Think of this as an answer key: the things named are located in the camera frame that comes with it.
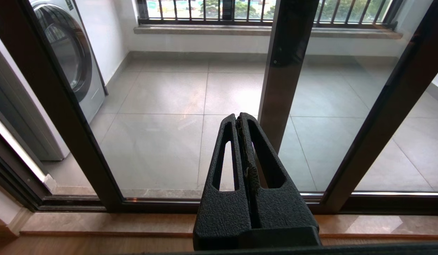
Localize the dark window frame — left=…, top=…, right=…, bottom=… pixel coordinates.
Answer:
left=136, top=0, right=236, bottom=22

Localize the black metal balcony railing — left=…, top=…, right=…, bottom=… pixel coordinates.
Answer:
left=136, top=0, right=405, bottom=27

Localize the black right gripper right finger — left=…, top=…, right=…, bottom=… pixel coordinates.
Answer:
left=239, top=112, right=319, bottom=230

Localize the white front-load washing machine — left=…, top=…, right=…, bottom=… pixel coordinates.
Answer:
left=0, top=0, right=108, bottom=162

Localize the dark outer door frame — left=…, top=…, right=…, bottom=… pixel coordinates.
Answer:
left=0, top=106, right=110, bottom=213

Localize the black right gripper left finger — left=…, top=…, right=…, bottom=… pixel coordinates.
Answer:
left=193, top=114, right=252, bottom=230

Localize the dark framed sliding glass door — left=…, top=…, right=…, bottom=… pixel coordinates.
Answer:
left=0, top=0, right=438, bottom=215

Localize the grey stone window sill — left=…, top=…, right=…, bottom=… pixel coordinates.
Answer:
left=134, top=24, right=403, bottom=40

